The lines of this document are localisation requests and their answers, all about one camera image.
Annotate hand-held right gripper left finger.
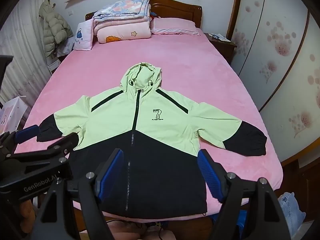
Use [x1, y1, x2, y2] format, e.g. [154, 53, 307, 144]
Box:
[30, 148, 130, 240]

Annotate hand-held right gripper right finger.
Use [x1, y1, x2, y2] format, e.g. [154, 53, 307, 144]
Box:
[197, 149, 292, 240]

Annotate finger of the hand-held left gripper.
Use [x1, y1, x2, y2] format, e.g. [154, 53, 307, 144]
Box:
[0, 124, 40, 153]
[5, 132, 80, 167]

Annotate green and black hooded jacket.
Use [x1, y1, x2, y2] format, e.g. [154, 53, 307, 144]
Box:
[37, 62, 267, 217]

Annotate blue plastic object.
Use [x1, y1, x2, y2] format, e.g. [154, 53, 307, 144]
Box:
[211, 210, 248, 240]

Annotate white chair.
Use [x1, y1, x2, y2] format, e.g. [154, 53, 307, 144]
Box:
[46, 55, 60, 75]

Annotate white patterned curtain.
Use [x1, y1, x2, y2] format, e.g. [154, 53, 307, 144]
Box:
[0, 0, 50, 110]

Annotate blue jeans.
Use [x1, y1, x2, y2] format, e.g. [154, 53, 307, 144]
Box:
[277, 192, 307, 230]

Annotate light grey garment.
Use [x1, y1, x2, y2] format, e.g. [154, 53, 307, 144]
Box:
[56, 39, 75, 57]

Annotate white printed cushion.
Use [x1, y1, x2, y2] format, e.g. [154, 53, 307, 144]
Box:
[74, 19, 94, 52]

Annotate beige puffer jacket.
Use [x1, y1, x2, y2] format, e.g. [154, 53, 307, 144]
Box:
[39, 0, 74, 58]

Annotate wooden nightstand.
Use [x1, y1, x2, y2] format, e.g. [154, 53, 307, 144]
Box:
[203, 32, 237, 64]

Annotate white paper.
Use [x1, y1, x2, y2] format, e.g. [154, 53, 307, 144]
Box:
[211, 33, 232, 42]

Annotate floral sliding wardrobe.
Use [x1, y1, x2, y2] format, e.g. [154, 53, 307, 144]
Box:
[226, 0, 320, 165]

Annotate folded floral quilt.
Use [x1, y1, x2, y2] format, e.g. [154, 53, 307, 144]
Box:
[92, 0, 152, 22]

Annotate pink pillow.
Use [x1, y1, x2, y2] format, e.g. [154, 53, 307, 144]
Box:
[151, 17, 201, 37]

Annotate wooden headboard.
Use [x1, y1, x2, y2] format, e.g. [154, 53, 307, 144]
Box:
[85, 0, 202, 29]

